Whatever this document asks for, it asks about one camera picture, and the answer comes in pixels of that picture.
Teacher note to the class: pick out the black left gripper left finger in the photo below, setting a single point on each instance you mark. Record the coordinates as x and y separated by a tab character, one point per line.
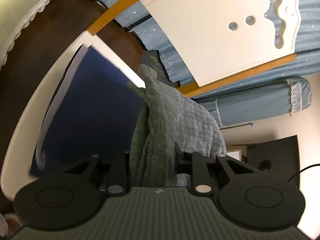
116	179

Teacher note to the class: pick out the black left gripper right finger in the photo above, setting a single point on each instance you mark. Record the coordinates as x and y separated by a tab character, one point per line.
194	164

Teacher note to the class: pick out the grey knitted garment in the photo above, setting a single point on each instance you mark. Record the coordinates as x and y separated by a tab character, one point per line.
168	118

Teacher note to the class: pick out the folded dark blue clothes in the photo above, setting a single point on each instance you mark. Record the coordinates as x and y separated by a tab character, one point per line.
92	111

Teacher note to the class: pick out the dark blue booklet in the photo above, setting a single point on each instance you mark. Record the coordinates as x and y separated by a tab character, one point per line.
155	64

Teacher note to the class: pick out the blue star-pattern curtain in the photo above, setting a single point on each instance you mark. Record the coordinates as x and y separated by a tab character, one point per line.
281	90

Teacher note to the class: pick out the white wooden bed board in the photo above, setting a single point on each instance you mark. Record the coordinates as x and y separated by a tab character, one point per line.
217	32

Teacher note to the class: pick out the cream lace-edged cloth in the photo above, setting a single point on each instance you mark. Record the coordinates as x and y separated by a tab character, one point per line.
15	16

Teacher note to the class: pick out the orange wooden bed rail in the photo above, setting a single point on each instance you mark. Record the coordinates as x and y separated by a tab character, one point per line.
237	76

